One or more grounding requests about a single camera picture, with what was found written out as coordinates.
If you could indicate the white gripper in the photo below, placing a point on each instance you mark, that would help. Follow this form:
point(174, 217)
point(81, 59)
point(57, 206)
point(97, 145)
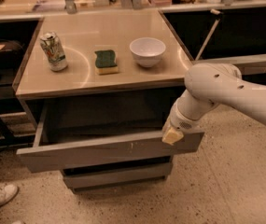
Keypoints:
point(178, 122)

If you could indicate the grey top drawer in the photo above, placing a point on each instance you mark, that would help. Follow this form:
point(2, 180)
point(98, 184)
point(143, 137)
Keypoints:
point(59, 146)

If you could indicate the grey drawer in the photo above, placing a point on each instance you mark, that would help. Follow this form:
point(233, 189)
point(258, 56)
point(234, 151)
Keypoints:
point(59, 146)
point(118, 177)

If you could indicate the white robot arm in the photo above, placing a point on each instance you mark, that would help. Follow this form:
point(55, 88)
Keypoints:
point(207, 86)

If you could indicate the grey drawer cabinet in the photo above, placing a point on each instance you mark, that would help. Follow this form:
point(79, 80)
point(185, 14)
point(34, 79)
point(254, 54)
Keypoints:
point(82, 97)

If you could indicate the grey bottom drawer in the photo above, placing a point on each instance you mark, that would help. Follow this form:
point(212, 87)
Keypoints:
point(118, 177)

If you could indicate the white bowl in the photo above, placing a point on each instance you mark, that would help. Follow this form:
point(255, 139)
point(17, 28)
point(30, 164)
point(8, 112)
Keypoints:
point(147, 51)

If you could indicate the green yellow sponge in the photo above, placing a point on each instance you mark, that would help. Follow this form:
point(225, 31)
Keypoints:
point(105, 62)

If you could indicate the leaning wooden stick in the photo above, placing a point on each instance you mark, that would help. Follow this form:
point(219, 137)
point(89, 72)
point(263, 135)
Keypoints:
point(218, 15)

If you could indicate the crushed soda can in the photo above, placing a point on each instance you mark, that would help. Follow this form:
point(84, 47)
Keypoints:
point(53, 49)

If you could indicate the black bag on shelf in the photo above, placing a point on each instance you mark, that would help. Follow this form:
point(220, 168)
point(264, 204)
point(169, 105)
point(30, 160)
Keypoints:
point(11, 53)

